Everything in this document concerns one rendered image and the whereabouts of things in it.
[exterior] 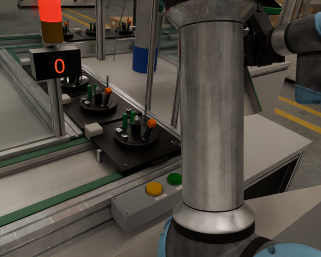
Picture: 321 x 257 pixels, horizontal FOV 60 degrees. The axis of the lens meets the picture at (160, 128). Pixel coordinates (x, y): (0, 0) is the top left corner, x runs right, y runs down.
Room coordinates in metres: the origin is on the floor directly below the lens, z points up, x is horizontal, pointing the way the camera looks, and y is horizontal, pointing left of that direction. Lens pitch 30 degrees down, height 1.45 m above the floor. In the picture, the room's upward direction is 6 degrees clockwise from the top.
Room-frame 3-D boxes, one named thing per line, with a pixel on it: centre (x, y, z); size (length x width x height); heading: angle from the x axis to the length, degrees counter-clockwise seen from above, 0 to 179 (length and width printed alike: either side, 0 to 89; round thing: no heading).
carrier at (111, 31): (2.26, 0.37, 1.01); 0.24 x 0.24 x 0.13; 41
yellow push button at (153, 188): (0.53, 0.00, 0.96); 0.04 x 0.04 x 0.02
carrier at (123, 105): (0.94, 0.24, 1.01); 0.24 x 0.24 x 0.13; 41
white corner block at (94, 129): (0.76, 0.21, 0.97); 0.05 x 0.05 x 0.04; 41
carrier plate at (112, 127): (0.75, 0.08, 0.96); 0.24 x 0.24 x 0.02; 41
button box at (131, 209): (0.53, 0.00, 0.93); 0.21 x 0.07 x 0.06; 131
